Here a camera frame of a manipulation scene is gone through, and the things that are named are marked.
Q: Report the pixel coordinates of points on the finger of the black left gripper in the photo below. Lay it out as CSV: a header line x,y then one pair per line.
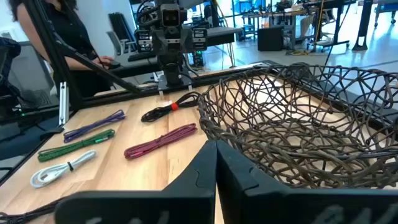
x,y
184,37
159,39

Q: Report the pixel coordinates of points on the black box cabinet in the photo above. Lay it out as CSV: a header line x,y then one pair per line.
x,y
270,39

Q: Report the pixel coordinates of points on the black keyboard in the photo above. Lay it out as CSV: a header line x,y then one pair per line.
x,y
141,56

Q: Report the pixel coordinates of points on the person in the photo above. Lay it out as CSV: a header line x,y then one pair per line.
x,y
66,28

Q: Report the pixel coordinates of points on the office chair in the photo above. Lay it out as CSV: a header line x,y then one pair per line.
x,y
115,40

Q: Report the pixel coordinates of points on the black desk leg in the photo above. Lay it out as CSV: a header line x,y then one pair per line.
x,y
363,25

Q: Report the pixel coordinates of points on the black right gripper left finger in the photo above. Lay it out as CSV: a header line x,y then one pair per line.
x,y
186,205

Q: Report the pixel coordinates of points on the white frame bracket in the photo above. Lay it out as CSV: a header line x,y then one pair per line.
x,y
63,102

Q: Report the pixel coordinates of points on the dark woven wicker basket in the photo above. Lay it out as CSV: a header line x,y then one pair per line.
x,y
207,124

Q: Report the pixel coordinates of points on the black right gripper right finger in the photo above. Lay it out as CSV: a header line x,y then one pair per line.
x,y
248,205

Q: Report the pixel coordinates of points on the background workbench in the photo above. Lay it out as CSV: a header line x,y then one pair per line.
x,y
280,14

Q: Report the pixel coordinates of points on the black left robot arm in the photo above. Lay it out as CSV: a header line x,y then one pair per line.
x,y
170,70

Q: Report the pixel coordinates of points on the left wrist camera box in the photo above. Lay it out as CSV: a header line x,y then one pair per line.
x,y
170,17

